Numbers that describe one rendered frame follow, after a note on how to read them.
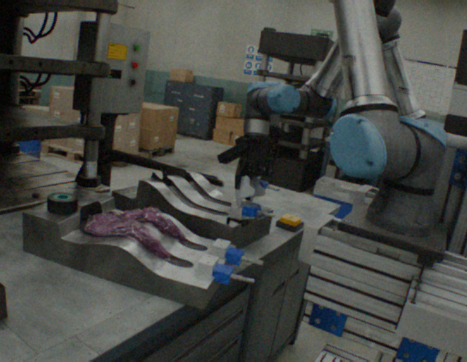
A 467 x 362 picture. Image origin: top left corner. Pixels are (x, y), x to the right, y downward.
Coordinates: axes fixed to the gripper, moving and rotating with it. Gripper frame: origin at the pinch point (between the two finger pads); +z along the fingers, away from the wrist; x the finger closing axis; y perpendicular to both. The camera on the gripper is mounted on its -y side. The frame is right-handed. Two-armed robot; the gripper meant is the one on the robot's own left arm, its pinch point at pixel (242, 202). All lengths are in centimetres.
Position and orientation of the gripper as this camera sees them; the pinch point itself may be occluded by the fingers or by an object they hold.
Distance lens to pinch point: 117.2
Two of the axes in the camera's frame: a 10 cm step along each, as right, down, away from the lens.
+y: 8.6, 1.1, -5.0
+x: 5.1, 0.0, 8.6
